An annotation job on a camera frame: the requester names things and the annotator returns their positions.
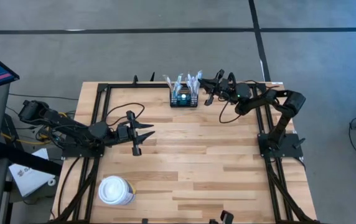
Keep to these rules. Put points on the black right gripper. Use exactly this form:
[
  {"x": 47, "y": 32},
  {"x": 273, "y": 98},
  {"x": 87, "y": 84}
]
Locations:
[{"x": 224, "y": 87}]

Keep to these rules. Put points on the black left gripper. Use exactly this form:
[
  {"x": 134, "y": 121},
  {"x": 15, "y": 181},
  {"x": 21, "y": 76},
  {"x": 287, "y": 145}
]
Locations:
[{"x": 128, "y": 132}]

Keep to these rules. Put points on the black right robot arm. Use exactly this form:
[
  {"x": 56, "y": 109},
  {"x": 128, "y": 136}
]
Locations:
[{"x": 271, "y": 102}]

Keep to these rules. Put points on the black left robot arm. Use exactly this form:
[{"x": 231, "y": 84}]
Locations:
[{"x": 69, "y": 127}]

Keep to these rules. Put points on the white lidded wipes canister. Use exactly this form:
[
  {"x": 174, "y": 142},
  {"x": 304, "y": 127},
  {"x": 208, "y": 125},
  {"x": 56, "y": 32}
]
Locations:
[{"x": 114, "y": 189}]

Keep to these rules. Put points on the white tape roll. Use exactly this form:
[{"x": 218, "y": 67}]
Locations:
[{"x": 50, "y": 181}]

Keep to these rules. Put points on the black diagonal bar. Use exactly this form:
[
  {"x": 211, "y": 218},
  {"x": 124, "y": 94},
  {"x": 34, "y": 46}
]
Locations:
[{"x": 28, "y": 159}]

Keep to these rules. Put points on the white printed booklet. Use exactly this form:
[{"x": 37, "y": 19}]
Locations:
[{"x": 28, "y": 180}]

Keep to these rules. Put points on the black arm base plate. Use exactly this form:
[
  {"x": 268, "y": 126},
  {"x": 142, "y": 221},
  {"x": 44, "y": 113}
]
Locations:
[
  {"x": 290, "y": 152},
  {"x": 72, "y": 152}
]

